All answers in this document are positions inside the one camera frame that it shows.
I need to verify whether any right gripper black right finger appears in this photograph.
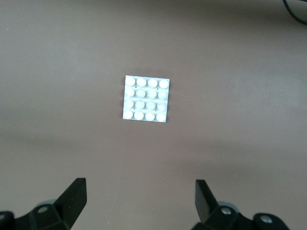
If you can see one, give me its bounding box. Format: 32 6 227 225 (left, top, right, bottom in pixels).
194 179 291 230

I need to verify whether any brown table cover sheet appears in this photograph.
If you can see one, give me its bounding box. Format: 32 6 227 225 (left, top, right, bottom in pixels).
0 0 307 230

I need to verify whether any thin black cable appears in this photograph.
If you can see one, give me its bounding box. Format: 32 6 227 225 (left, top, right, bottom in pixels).
282 0 307 24

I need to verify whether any white studded base plate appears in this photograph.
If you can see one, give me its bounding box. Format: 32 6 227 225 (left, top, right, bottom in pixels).
121 75 171 123

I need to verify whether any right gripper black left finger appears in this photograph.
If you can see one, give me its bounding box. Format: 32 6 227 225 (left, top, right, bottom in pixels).
14 177 87 230

